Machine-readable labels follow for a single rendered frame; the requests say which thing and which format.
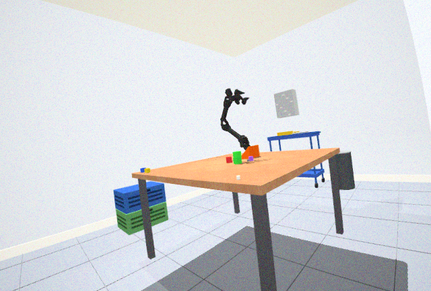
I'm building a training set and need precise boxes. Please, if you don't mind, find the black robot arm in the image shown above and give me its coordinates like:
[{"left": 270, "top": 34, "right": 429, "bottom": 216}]
[{"left": 220, "top": 88, "right": 250, "bottom": 150}]

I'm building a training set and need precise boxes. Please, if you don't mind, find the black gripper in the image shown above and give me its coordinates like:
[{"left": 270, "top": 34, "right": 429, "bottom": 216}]
[{"left": 234, "top": 89, "right": 249, "bottom": 105}]

